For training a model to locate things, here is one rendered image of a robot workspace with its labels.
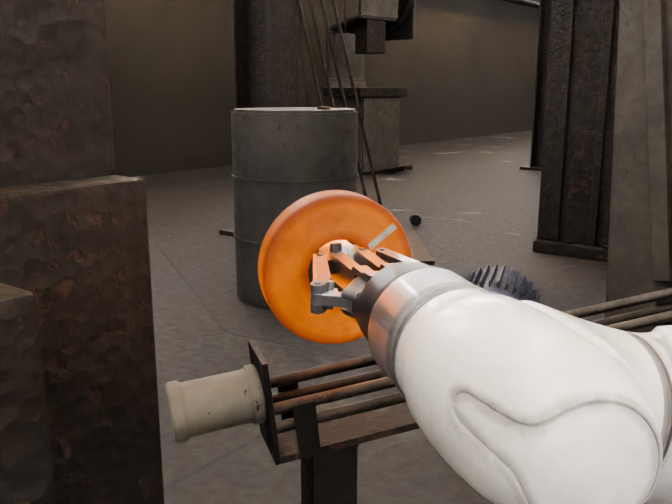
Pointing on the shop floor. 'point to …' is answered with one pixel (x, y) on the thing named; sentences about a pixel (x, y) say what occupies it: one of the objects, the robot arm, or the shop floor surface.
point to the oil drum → (284, 173)
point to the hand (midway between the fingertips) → (336, 252)
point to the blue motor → (505, 283)
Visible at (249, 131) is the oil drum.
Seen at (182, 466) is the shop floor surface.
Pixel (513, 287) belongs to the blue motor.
